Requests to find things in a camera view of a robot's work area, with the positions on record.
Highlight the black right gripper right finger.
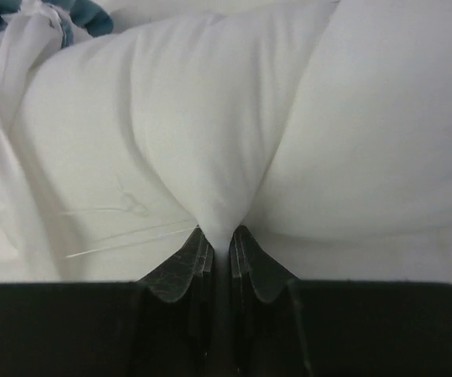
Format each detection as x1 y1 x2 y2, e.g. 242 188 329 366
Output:
229 225 313 376

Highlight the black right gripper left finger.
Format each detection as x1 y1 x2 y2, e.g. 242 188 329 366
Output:
130 228 214 376

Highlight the blue houndstooth pillowcase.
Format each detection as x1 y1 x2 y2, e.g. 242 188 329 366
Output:
0 1 113 281

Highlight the white pillow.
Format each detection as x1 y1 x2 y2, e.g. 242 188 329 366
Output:
9 1 452 282

